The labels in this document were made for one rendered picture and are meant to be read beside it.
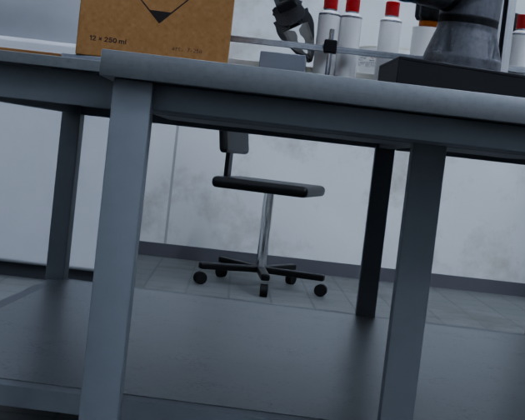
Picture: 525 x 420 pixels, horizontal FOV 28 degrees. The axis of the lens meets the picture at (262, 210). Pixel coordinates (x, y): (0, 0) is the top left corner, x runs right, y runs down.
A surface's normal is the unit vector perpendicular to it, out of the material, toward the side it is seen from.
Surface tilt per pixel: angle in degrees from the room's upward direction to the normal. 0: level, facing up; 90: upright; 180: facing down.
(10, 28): 90
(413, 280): 90
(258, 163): 90
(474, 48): 74
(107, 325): 90
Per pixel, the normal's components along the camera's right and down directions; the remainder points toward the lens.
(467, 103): 0.02, 0.06
